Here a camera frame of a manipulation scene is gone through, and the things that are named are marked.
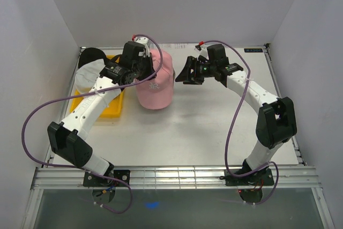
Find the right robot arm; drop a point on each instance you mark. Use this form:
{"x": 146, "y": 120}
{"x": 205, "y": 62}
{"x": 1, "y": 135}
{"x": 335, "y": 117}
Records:
{"x": 276, "y": 121}

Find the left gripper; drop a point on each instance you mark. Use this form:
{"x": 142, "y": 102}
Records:
{"x": 151, "y": 74}

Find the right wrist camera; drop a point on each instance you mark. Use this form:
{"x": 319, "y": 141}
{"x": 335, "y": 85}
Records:
{"x": 203, "y": 54}

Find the paper label strip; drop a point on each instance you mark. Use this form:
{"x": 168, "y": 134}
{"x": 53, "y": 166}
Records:
{"x": 178, "y": 45}

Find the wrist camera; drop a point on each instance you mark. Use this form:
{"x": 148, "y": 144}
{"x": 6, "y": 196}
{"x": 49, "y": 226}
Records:
{"x": 144, "y": 41}
{"x": 203, "y": 54}

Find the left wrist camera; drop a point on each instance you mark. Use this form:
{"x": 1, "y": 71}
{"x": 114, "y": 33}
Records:
{"x": 144, "y": 41}

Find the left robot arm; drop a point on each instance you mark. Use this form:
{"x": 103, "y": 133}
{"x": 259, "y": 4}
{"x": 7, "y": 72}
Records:
{"x": 67, "y": 138}

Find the aluminium front rail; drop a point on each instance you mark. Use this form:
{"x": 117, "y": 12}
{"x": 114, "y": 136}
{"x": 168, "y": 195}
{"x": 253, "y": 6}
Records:
{"x": 157, "y": 178}

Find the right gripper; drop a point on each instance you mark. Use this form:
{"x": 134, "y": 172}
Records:
{"x": 193, "y": 79}

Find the pink cap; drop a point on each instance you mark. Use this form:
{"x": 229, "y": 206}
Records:
{"x": 157, "y": 93}

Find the white cap black brim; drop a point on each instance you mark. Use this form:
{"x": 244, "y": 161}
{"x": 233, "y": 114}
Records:
{"x": 91, "y": 62}

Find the black corner label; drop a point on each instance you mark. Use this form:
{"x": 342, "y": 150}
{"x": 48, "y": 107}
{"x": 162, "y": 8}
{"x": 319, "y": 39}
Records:
{"x": 253, "y": 50}

